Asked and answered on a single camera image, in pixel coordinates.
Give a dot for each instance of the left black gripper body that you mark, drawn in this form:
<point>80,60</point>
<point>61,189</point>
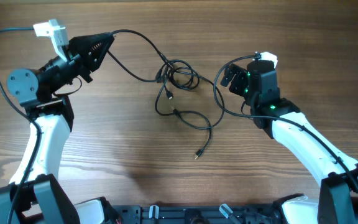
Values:
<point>78,67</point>

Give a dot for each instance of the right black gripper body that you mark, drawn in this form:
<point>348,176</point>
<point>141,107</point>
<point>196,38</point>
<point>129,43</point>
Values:
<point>240,85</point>

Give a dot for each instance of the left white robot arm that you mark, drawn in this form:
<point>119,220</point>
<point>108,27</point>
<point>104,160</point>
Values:
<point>34,194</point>

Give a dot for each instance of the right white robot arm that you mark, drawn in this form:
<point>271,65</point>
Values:
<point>334,171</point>

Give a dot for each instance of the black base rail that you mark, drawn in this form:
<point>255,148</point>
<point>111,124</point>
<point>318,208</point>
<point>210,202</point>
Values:
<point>254,213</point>

